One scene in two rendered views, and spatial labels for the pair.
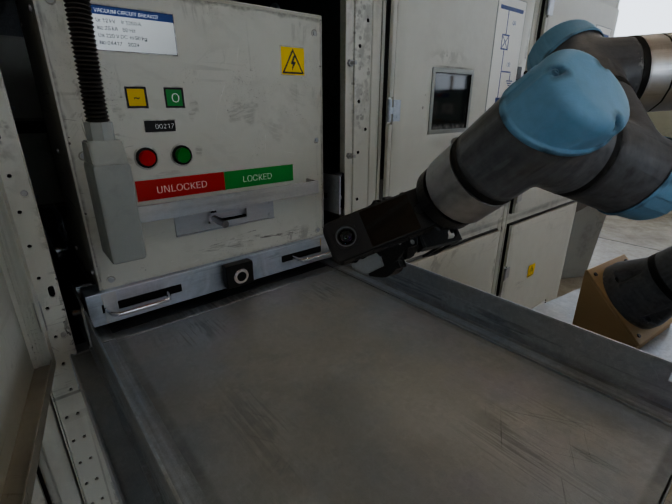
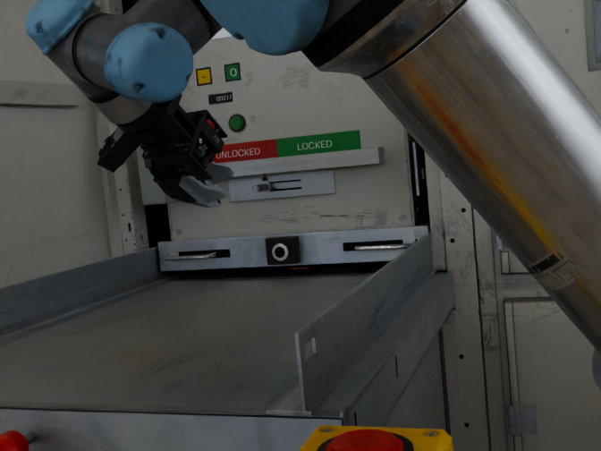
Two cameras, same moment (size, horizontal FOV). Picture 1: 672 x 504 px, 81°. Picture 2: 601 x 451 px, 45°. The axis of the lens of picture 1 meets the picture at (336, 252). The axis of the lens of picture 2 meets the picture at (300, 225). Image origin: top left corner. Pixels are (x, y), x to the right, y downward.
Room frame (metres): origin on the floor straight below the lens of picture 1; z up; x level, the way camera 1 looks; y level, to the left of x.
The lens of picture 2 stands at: (0.11, -0.96, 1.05)
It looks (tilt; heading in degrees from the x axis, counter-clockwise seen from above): 5 degrees down; 60
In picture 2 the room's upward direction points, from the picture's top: 5 degrees counter-clockwise
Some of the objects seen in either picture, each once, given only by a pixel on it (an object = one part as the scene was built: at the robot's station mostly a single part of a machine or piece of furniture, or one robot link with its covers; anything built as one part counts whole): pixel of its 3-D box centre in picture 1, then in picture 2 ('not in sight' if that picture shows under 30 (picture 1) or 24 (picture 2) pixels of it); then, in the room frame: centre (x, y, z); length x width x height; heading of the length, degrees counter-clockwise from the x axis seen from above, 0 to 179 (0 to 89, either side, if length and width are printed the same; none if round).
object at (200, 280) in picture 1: (230, 268); (289, 248); (0.78, 0.23, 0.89); 0.54 x 0.05 x 0.06; 130
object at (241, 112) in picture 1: (221, 147); (273, 114); (0.77, 0.21, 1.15); 0.48 x 0.01 x 0.48; 130
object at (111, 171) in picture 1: (113, 200); (158, 157); (0.58, 0.33, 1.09); 0.08 x 0.05 x 0.17; 40
